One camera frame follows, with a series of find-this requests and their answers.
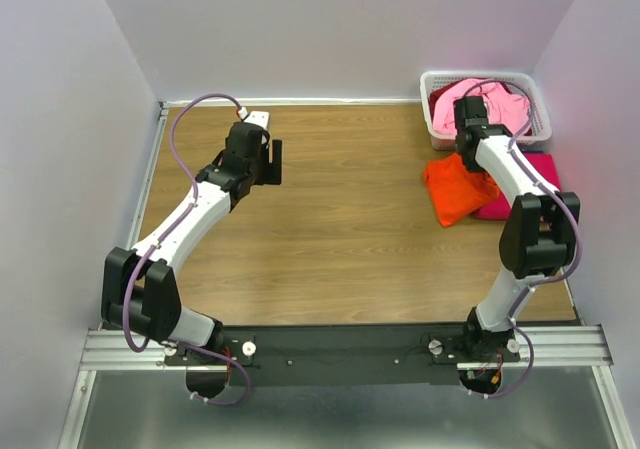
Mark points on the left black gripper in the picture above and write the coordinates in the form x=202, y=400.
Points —
x=272, y=171

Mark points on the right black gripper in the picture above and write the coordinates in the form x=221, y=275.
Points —
x=471, y=166

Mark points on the orange t-shirt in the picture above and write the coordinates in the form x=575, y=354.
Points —
x=455, y=192

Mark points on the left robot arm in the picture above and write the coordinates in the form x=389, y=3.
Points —
x=140, y=288

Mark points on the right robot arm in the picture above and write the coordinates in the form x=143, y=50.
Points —
x=539, y=237

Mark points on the pink t-shirt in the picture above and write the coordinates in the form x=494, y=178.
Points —
x=495, y=104

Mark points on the folded magenta t-shirt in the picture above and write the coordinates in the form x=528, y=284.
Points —
x=499, y=209

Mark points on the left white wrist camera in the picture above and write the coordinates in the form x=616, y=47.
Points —
x=255, y=117

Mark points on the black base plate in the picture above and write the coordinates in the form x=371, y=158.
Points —
x=351, y=355

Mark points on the aluminium frame rail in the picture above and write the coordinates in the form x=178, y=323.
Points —
x=560, y=394

